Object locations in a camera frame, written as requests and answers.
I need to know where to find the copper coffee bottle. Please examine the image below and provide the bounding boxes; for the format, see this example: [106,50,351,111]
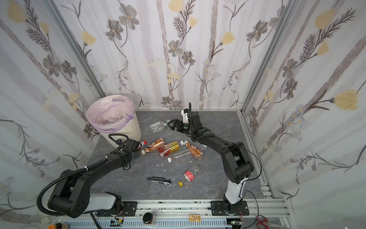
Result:
[141,138,165,155]

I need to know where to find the yellow red tea bottle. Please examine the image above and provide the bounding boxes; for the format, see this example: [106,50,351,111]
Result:
[158,141,180,158]

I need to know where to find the clear green-band square bottle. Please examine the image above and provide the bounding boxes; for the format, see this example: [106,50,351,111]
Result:
[149,119,170,133]

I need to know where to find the white red-capped bottle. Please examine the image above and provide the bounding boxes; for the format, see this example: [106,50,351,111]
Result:
[138,140,147,150]

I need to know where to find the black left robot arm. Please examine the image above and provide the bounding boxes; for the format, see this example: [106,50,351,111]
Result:
[36,135,143,218]

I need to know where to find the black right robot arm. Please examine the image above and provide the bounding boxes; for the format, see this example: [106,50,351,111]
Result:
[167,109,263,214]

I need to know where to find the cream ribbed trash bin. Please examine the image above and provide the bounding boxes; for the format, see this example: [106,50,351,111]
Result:
[100,114,142,148]

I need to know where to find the purple plastic bin liner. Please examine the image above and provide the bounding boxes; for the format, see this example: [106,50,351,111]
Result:
[86,95,136,134]

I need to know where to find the copper Nescafe bottle right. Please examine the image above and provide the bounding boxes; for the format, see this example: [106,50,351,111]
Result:
[183,141,204,160]

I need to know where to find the clear ribbed bottle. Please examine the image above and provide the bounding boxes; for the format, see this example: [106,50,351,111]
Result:
[167,149,191,163]

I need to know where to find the black utility knife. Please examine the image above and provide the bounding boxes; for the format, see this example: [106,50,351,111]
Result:
[147,177,172,186]

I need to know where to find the crushed red can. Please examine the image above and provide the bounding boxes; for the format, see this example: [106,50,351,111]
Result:
[184,171,195,182]

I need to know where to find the black round knob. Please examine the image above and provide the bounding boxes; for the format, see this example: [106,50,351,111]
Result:
[143,212,155,224]

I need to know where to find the yellow tag label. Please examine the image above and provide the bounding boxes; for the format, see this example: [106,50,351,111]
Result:
[189,214,201,222]

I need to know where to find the red scissors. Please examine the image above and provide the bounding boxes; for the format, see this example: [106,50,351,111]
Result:
[256,215,270,229]

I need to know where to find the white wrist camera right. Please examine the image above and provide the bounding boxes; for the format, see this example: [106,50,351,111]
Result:
[181,108,190,124]

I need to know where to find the aluminium mounting rail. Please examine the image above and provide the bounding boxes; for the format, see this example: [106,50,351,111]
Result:
[53,198,296,229]

